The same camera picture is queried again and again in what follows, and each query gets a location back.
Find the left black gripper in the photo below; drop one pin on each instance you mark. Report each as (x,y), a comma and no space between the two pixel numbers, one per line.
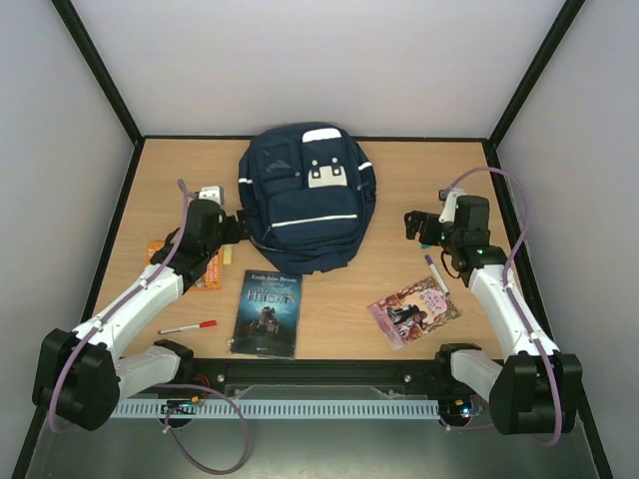
(234,233)

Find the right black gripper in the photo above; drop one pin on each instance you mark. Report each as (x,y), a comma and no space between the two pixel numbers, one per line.
(425,228)

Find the navy blue student backpack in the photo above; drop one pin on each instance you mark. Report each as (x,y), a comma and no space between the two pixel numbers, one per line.
(309,192)

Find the pink illustrated paperback book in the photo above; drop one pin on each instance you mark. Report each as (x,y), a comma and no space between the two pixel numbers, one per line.
(413,312)

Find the Wuthering Heights paperback book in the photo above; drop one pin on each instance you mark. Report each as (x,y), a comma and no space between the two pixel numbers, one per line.
(268,315)

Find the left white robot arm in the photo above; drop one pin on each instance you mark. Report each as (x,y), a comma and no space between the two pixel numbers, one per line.
(82,374)

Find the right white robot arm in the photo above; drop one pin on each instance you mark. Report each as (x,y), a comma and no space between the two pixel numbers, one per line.
(534,390)

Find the yellow highlighter pen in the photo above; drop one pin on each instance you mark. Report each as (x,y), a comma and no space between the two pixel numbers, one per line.
(227,254)

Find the purple capped marker pen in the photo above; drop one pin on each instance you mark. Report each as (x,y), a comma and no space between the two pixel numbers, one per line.
(436,274)

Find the orange Treehouse children's book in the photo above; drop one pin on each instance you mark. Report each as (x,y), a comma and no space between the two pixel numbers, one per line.
(211,279)

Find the red capped marker pen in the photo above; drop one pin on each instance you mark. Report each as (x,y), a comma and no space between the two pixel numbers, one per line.
(184,328)

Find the right controller circuit board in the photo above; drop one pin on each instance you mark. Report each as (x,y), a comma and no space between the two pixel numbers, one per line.
(467,406)

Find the controller circuit board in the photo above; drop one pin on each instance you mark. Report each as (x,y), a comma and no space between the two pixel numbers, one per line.
(182,406)
(467,406)

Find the left controller circuit board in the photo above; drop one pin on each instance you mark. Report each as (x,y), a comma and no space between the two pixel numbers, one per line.
(182,406)

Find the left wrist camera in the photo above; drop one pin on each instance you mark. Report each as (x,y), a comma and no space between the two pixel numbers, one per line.
(212,193)

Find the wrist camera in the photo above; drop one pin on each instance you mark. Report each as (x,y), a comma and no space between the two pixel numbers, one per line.
(212,193)
(449,198)

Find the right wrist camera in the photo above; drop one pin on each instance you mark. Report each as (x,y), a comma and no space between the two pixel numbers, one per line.
(449,198)

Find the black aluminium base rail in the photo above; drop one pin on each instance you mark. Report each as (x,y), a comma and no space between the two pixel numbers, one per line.
(410,377)

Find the light blue slotted cable duct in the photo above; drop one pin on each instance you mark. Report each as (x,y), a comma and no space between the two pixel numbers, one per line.
(255,409)

